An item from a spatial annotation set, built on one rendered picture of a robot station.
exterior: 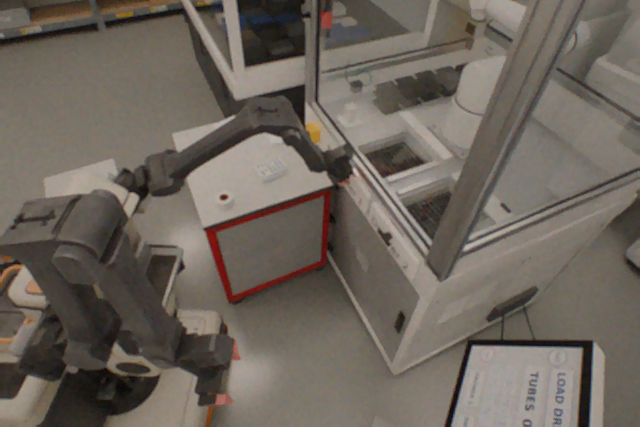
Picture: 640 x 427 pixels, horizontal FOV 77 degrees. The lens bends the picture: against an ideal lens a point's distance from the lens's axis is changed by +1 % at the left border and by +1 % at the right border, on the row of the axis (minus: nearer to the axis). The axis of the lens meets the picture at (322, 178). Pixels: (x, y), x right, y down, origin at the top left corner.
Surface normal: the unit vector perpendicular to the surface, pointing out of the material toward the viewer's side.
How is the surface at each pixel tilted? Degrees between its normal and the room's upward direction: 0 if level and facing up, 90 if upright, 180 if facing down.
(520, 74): 90
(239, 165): 0
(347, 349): 0
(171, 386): 0
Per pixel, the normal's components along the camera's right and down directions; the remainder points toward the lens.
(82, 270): -0.03, 0.72
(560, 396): -0.66, -0.72
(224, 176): 0.03, -0.69
